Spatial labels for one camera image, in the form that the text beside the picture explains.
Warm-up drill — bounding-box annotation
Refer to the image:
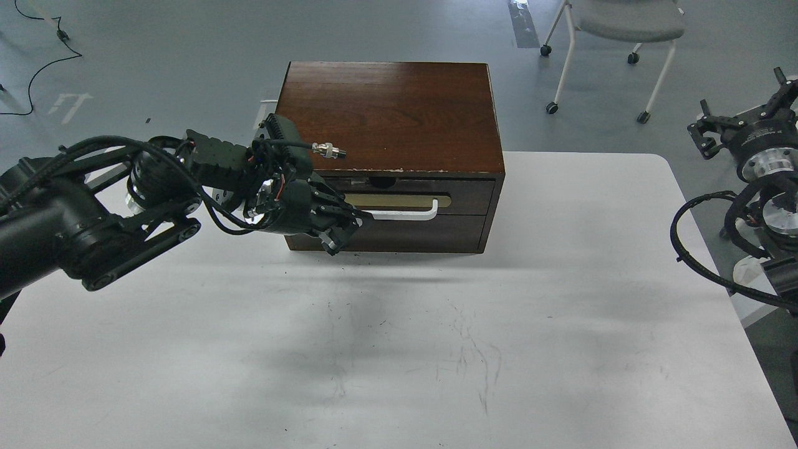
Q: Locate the black floor cable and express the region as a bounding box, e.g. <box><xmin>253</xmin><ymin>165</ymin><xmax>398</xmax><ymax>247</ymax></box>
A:
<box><xmin>0</xmin><ymin>0</ymin><xmax>84</xmax><ymax>116</ymax></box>

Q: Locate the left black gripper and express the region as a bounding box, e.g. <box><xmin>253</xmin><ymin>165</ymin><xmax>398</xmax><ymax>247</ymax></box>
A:
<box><xmin>212</xmin><ymin>113</ymin><xmax>375</xmax><ymax>256</ymax></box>

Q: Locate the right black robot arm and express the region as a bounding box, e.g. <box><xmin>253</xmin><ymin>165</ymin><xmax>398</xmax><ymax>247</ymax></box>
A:
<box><xmin>670</xmin><ymin>67</ymin><xmax>797</xmax><ymax>314</ymax></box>

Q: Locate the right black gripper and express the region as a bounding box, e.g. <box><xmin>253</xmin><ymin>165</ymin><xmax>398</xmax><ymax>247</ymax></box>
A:
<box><xmin>687</xmin><ymin>67</ymin><xmax>797</xmax><ymax>183</ymax></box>

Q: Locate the wooden drawer with white handle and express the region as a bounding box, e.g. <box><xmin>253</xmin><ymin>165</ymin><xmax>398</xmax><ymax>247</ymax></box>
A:
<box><xmin>327</xmin><ymin>176</ymin><xmax>495</xmax><ymax>216</ymax></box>

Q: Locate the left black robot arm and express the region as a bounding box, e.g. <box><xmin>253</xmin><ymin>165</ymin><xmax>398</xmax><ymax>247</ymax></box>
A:
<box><xmin>1</xmin><ymin>113</ymin><xmax>374</xmax><ymax>317</ymax></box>

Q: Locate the white shoe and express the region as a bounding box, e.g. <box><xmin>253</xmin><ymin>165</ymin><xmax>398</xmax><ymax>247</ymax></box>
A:
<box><xmin>732</xmin><ymin>256</ymin><xmax>763</xmax><ymax>287</ymax></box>

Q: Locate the grey office chair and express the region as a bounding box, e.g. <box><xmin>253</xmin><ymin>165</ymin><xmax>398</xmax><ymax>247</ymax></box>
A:
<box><xmin>541</xmin><ymin>1</ymin><xmax>686</xmax><ymax>124</ymax></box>

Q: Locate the dark wooden drawer cabinet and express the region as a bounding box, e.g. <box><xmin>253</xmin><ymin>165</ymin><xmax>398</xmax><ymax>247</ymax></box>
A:
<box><xmin>276</xmin><ymin>60</ymin><xmax>505</xmax><ymax>254</ymax></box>

